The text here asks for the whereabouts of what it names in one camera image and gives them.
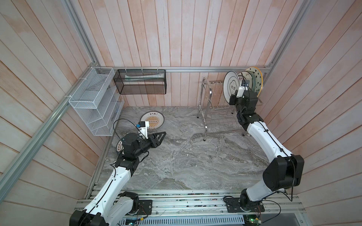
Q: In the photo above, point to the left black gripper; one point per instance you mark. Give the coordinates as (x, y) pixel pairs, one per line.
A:
(155, 143)

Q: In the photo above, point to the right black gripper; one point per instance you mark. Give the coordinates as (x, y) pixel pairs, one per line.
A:
(233, 98)

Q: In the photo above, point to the small sunburst plate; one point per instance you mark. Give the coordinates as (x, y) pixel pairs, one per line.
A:
(155, 119)

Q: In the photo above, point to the mint green flower plate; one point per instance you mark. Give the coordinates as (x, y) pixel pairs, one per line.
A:
(254, 82)

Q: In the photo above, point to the white plate green clover outline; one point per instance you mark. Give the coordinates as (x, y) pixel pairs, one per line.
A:
(230, 85)

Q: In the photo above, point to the white star patterned plate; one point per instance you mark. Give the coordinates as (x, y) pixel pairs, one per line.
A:
(259, 79)

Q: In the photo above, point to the cream plate with red berries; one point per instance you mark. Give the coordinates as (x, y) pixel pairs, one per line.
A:
(245, 76)

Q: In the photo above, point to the green rim lettered plate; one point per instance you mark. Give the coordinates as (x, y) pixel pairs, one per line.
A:
(119, 147)

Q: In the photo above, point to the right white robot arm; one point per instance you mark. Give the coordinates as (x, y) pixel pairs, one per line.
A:
(285, 169)

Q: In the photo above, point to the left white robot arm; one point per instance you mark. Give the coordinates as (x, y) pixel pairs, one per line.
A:
(110, 205)

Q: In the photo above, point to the stainless steel dish rack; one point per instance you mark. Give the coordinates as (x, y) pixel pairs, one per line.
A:
(217, 115)

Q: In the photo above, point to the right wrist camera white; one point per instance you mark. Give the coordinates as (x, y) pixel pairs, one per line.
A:
(244, 86)

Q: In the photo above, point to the black wire mesh basket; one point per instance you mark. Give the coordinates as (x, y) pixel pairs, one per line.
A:
(141, 81)

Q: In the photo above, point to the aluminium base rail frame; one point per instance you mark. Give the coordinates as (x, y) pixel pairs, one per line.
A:
(188, 207)

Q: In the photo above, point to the white wire mesh shelf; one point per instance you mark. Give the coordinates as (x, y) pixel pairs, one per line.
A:
(98, 104)

